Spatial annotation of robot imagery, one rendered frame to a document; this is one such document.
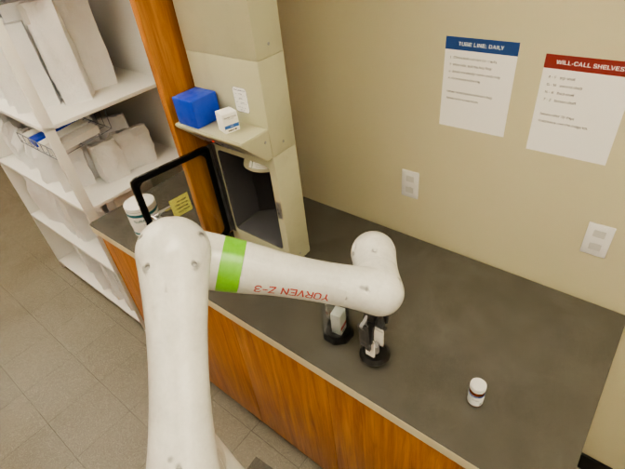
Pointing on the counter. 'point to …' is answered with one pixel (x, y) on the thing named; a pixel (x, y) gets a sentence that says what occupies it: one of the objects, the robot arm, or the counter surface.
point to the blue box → (196, 107)
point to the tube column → (230, 27)
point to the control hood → (254, 144)
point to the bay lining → (246, 188)
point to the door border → (170, 164)
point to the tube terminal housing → (275, 121)
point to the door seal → (172, 167)
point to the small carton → (227, 120)
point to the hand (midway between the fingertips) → (374, 342)
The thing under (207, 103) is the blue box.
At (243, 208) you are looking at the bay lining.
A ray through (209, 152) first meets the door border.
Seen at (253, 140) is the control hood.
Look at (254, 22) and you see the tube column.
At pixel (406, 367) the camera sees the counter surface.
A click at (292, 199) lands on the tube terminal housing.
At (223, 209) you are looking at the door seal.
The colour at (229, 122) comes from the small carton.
